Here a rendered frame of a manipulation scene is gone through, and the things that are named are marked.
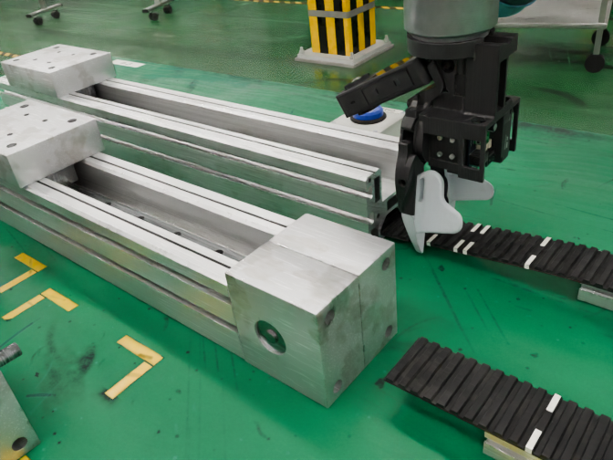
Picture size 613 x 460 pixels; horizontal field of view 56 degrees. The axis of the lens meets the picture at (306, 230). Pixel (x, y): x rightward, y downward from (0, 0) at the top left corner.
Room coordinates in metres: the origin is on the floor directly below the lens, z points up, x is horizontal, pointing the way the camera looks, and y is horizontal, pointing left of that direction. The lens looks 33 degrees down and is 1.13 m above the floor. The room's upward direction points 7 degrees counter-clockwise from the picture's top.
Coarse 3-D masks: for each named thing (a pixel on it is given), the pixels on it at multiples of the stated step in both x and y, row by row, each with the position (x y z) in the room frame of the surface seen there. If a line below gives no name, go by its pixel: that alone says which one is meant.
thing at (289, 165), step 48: (0, 96) 1.04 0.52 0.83; (48, 96) 0.91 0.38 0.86; (144, 96) 0.86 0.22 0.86; (192, 96) 0.81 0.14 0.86; (144, 144) 0.75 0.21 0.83; (192, 144) 0.69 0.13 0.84; (240, 144) 0.61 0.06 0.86; (288, 144) 0.66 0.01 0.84; (336, 144) 0.61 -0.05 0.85; (384, 144) 0.56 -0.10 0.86; (240, 192) 0.62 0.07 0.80; (288, 192) 0.57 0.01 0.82; (336, 192) 0.52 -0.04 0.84; (384, 192) 0.53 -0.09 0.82
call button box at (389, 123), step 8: (384, 112) 0.71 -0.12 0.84; (392, 112) 0.71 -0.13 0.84; (400, 112) 0.71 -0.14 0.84; (336, 120) 0.71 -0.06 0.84; (344, 120) 0.70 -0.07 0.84; (352, 120) 0.70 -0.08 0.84; (360, 120) 0.69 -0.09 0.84; (368, 120) 0.69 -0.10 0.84; (376, 120) 0.68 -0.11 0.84; (384, 120) 0.69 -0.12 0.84; (392, 120) 0.68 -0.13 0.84; (400, 120) 0.69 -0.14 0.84; (360, 128) 0.67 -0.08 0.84; (368, 128) 0.67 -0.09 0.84; (376, 128) 0.67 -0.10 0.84; (384, 128) 0.67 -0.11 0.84; (392, 128) 0.67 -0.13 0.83
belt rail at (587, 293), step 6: (582, 288) 0.38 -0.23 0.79; (588, 288) 0.38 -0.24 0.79; (594, 288) 0.37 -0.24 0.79; (582, 294) 0.37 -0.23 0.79; (588, 294) 0.37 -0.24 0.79; (594, 294) 0.37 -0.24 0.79; (600, 294) 0.37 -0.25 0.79; (606, 294) 0.37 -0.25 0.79; (612, 294) 0.36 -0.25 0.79; (582, 300) 0.37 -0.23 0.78; (588, 300) 0.37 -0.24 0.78; (594, 300) 0.37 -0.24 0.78; (600, 300) 0.36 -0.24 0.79; (606, 300) 0.36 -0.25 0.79; (612, 300) 0.36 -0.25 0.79; (600, 306) 0.36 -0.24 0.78; (606, 306) 0.36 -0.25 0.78; (612, 306) 0.36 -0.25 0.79
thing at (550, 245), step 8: (544, 240) 0.43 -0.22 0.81; (552, 240) 0.43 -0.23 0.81; (560, 240) 0.42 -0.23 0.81; (536, 248) 0.42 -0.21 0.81; (544, 248) 0.42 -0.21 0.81; (552, 248) 0.41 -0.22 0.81; (560, 248) 0.41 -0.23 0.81; (528, 256) 0.41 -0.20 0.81; (536, 256) 0.41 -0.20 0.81; (544, 256) 0.40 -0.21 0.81; (552, 256) 0.40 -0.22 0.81; (528, 264) 0.40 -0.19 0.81; (536, 264) 0.40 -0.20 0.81; (544, 264) 0.39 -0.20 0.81
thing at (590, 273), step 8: (592, 248) 0.40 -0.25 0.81; (584, 256) 0.39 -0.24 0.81; (592, 256) 0.39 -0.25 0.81; (600, 256) 0.39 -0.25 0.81; (608, 256) 0.39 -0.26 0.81; (584, 264) 0.38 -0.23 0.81; (592, 264) 0.38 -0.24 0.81; (600, 264) 0.38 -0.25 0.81; (576, 272) 0.37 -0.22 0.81; (584, 272) 0.37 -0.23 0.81; (592, 272) 0.37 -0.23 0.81; (576, 280) 0.37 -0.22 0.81; (584, 280) 0.36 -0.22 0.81; (592, 280) 0.36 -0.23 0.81
